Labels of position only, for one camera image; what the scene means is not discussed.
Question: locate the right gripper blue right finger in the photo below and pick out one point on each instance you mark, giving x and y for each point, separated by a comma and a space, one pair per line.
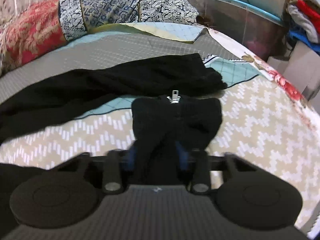
182, 156

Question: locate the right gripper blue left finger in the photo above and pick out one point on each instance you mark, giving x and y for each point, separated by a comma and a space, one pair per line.
130, 157

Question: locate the black pants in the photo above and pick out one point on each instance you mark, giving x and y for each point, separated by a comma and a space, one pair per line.
172, 107

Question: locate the patchwork bedspread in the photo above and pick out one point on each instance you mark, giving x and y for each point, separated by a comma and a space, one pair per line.
265, 119

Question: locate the clear storage bin teal lid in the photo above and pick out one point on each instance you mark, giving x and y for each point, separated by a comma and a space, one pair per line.
256, 24

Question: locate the red and blue patterned quilt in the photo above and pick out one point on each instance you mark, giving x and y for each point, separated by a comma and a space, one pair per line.
48, 25

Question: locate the pile of colourful clothes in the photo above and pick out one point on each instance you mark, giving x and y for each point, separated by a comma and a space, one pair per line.
302, 20

